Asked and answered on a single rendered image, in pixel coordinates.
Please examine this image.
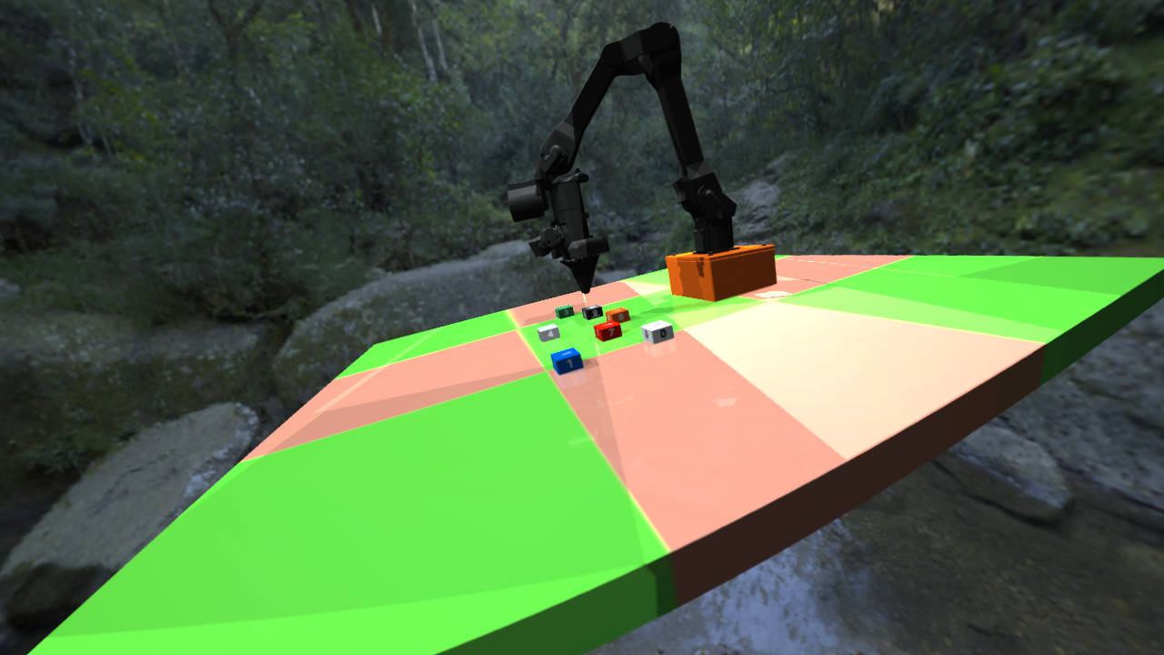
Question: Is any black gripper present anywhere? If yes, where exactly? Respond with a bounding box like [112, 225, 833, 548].
[551, 207, 610, 294]

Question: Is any blue block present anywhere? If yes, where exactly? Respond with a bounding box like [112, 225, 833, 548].
[551, 348, 584, 376]

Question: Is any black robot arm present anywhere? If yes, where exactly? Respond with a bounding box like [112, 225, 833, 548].
[508, 22, 740, 257]

